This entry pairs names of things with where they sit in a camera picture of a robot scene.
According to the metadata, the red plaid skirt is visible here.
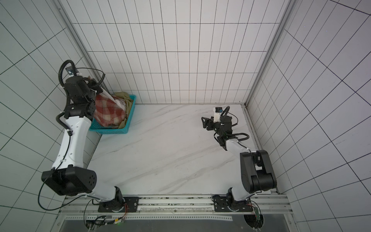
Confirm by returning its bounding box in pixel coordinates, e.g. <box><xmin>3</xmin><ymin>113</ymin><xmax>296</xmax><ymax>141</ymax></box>
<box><xmin>94</xmin><ymin>90</ymin><xmax>126</xmax><ymax>129</ymax></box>

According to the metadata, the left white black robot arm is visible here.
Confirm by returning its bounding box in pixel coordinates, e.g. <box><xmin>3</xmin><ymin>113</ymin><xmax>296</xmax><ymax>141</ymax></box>
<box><xmin>41</xmin><ymin>75</ymin><xmax>125</xmax><ymax>212</ymax></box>

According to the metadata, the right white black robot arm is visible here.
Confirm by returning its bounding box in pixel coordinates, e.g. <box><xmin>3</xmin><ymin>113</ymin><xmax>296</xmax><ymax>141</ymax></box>
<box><xmin>201</xmin><ymin>116</ymin><xmax>277</xmax><ymax>212</ymax></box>

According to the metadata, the olive green skirt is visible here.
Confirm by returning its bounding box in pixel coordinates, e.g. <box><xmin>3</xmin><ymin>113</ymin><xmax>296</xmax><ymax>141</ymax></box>
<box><xmin>114</xmin><ymin>91</ymin><xmax>133</xmax><ymax>129</ymax></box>

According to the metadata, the teal plastic basket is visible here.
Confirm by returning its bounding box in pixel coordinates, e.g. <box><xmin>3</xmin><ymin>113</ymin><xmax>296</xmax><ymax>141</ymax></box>
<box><xmin>89</xmin><ymin>95</ymin><xmax>136</xmax><ymax>134</ymax></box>

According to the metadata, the right electronics wiring board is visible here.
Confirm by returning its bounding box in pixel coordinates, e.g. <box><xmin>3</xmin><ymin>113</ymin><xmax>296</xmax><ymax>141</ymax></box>
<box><xmin>243</xmin><ymin>201</ymin><xmax>264</xmax><ymax>232</ymax></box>

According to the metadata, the electronics wiring board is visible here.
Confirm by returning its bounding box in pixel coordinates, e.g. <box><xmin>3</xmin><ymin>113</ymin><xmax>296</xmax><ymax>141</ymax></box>
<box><xmin>243</xmin><ymin>201</ymin><xmax>264</xmax><ymax>232</ymax></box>
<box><xmin>83</xmin><ymin>203</ymin><xmax>128</xmax><ymax>232</ymax></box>

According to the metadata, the left electronics wiring board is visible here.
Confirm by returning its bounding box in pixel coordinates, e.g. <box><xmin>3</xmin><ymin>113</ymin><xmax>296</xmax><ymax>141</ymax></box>
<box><xmin>83</xmin><ymin>203</ymin><xmax>128</xmax><ymax>232</ymax></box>

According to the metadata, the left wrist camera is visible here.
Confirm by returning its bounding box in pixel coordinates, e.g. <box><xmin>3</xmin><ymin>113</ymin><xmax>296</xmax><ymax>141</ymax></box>
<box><xmin>65</xmin><ymin>66</ymin><xmax>79</xmax><ymax>77</ymax></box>

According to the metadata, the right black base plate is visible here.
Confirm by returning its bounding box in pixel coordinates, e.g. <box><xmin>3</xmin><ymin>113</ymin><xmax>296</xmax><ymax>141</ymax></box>
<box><xmin>212</xmin><ymin>195</ymin><xmax>253</xmax><ymax>213</ymax></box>

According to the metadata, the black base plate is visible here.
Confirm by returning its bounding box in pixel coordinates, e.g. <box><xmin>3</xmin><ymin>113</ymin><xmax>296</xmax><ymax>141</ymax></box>
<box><xmin>212</xmin><ymin>195</ymin><xmax>253</xmax><ymax>213</ymax></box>
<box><xmin>98</xmin><ymin>197</ymin><xmax>139</xmax><ymax>213</ymax></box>

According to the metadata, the aluminium mounting rail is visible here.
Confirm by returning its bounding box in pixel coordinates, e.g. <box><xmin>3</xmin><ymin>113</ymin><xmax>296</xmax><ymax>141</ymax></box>
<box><xmin>59</xmin><ymin>194</ymin><xmax>293</xmax><ymax>218</ymax></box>

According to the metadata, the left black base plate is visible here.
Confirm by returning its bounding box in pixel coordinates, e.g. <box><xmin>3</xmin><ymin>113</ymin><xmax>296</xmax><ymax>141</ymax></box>
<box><xmin>98</xmin><ymin>197</ymin><xmax>139</xmax><ymax>213</ymax></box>

